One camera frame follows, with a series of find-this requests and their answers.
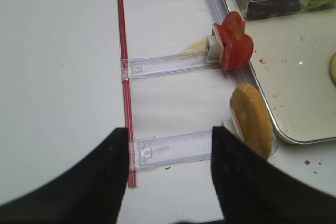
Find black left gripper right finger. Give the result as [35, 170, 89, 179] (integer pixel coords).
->
[211, 126, 335, 223]

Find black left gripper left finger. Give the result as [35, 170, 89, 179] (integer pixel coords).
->
[1, 128, 130, 223]

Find red tomato slices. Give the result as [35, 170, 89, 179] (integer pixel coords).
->
[215, 11, 254, 71]

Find white tomato pusher block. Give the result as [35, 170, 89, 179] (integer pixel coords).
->
[205, 24, 224, 64]

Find left red strip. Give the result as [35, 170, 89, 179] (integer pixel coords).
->
[117, 0, 138, 188]

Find white bun pusher block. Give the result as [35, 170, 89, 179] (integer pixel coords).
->
[222, 108, 245, 143]

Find standing bun half left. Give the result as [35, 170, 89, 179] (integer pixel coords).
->
[230, 83, 273, 160]

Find cream rectangular metal tray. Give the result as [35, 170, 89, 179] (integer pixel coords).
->
[223, 0, 335, 144]

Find bun bottom on tray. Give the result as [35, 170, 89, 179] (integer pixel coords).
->
[329, 53, 336, 85]

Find clear left bun feeder rail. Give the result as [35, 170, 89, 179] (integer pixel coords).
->
[130, 130, 212, 171]

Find left clear long rail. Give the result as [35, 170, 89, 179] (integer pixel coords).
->
[194, 0, 279, 154]

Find clear tomato feeder rail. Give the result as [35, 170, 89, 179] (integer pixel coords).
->
[129, 51, 219, 80]

